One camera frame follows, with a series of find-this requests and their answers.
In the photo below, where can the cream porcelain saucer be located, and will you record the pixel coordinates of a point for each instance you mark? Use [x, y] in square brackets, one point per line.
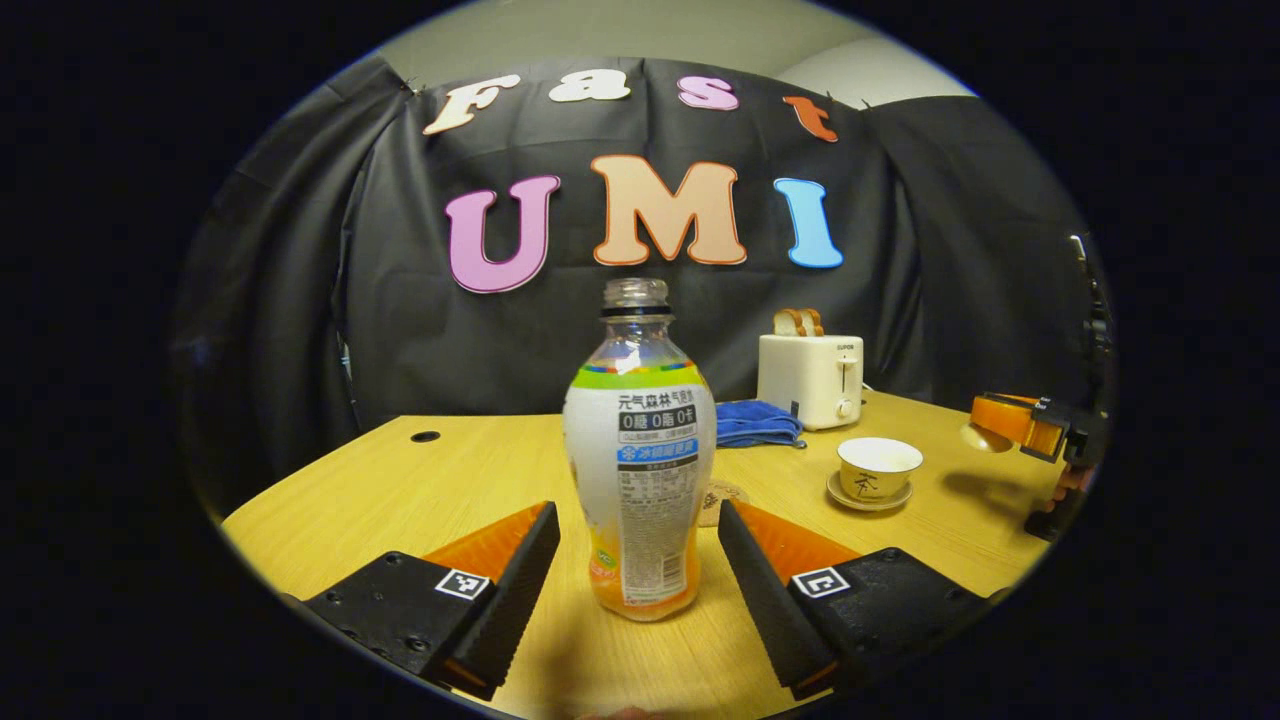
[850, 498]

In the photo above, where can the blue folded towel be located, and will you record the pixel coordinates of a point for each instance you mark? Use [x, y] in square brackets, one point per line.
[755, 422]

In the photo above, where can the cream porcelain teacup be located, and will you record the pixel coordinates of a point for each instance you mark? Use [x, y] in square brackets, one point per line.
[875, 475]

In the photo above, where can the cream toaster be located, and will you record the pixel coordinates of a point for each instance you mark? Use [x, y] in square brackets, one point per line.
[805, 375]

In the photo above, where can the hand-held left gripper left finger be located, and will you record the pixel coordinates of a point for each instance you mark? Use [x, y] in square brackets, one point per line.
[515, 600]

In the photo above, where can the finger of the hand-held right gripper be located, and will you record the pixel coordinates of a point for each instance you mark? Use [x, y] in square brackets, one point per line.
[1010, 415]

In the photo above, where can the clear plastic water bottle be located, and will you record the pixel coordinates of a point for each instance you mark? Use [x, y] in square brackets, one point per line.
[640, 480]

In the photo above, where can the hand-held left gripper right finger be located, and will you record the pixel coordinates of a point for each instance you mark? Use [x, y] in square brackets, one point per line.
[765, 600]

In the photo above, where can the round cork coaster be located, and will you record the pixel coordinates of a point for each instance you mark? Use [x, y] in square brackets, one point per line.
[730, 495]

